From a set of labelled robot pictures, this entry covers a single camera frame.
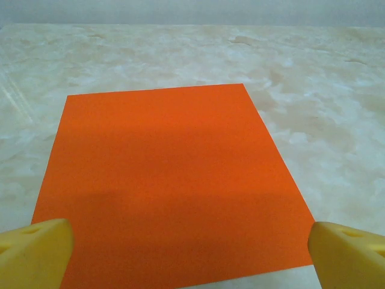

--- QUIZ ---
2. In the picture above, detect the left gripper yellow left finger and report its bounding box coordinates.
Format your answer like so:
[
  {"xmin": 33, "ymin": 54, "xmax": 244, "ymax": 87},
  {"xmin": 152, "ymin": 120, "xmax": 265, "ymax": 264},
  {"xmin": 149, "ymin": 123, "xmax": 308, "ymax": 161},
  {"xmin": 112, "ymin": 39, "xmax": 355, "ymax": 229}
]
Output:
[{"xmin": 0, "ymin": 218, "xmax": 75, "ymax": 289}]

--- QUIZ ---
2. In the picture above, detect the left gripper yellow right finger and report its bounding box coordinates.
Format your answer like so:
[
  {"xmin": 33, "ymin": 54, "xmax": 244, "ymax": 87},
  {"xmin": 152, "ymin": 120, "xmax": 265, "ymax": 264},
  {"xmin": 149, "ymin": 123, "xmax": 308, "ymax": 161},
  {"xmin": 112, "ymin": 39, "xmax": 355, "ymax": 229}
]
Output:
[{"xmin": 307, "ymin": 221, "xmax": 385, "ymax": 289}]

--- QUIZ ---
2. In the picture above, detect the orange square paper sheet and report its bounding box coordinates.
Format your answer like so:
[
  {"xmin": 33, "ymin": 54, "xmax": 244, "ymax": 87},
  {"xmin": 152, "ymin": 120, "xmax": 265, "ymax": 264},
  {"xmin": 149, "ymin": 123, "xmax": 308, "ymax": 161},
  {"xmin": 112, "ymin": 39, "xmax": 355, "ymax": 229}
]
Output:
[{"xmin": 31, "ymin": 83, "xmax": 316, "ymax": 289}]

